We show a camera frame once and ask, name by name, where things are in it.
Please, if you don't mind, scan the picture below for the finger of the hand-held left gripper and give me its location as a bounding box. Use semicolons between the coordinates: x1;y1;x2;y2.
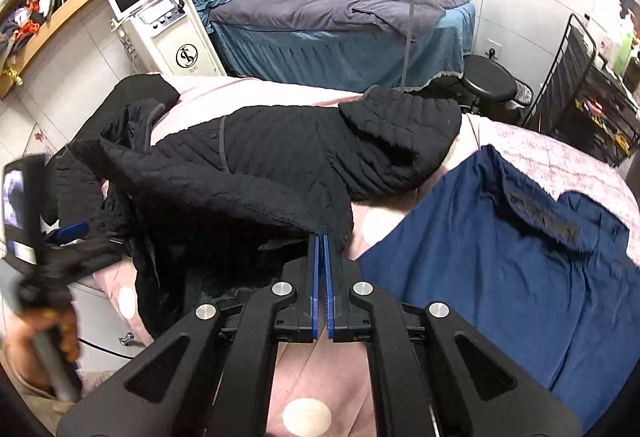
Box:
47;221;91;245

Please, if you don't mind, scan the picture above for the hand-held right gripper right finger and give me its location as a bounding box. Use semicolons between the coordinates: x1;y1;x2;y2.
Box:
322;233;583;437

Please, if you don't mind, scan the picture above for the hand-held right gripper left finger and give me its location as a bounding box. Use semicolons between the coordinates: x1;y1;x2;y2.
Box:
57;233;321;437

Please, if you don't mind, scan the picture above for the black quilted jacket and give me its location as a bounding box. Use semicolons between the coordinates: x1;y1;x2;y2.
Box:
42;74;462;343

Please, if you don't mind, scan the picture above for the person's left hand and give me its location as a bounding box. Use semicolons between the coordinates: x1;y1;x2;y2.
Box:
2;304;83;393

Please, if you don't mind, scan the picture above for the pink polka-dot blanket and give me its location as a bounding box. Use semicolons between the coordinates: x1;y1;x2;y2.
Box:
75;74;481;437

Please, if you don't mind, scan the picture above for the navy blue garment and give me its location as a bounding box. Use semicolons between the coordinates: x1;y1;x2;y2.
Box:
357;144;640;390

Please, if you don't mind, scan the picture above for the white beauty machine with screen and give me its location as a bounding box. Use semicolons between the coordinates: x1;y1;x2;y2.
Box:
101;0;226;78

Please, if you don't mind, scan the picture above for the black round stool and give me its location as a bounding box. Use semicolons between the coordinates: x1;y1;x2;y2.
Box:
462;54;518;113

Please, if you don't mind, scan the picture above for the pink textured towel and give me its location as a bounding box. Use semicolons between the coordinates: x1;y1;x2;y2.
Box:
470;114;640;238

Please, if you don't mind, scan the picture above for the grey blanket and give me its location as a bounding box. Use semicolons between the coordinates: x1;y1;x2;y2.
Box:
209;0;473;50

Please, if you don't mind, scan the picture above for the green bottle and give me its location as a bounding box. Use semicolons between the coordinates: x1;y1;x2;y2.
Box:
612;12;636;73

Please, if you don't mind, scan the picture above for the wall poster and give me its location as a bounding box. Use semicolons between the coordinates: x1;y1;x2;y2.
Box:
27;120;61;158

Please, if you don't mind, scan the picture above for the wooden wall shelf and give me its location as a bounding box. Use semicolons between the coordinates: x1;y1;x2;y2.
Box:
0;0;196;100

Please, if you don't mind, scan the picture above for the black wire cart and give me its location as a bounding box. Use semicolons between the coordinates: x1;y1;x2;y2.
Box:
522;12;640;168

